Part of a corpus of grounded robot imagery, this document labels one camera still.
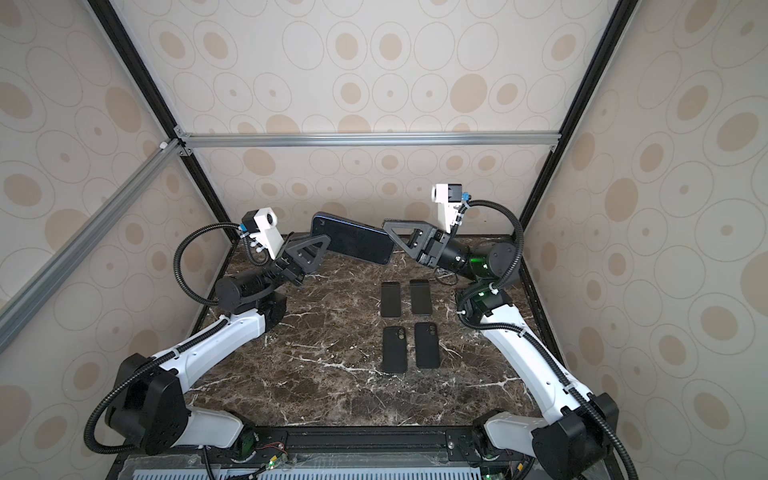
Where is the black phone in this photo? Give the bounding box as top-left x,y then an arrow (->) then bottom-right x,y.
380,282 -> 402,318
311,212 -> 395,265

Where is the black phone case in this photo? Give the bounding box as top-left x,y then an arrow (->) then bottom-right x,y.
414,322 -> 441,369
382,326 -> 408,374

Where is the horizontal aluminium rail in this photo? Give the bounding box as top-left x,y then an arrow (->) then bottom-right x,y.
181,131 -> 561,148

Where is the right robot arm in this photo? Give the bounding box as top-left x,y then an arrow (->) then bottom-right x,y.
382,200 -> 638,479

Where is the left aluminium rail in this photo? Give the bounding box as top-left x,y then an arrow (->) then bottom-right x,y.
1,139 -> 181,350

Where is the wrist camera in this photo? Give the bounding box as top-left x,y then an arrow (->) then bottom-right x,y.
239,207 -> 284,260
431,183 -> 471,232

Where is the left black corner post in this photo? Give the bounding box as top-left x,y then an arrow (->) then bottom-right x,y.
85,0 -> 230,222

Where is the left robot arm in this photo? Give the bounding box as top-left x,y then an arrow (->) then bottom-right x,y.
83,222 -> 331,461

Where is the right black corner post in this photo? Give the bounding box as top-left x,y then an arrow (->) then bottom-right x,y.
520,0 -> 639,229

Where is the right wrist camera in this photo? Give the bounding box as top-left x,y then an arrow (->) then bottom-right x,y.
431,183 -> 471,232

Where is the blue phone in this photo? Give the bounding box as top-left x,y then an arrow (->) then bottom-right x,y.
409,279 -> 433,316

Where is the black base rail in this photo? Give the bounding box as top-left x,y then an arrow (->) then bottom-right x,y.
107,424 -> 625,480

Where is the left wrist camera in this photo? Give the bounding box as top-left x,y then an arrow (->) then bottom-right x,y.
239,207 -> 284,260

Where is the black corner post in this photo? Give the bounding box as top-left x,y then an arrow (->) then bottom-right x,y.
520,0 -> 639,229
85,0 -> 230,222

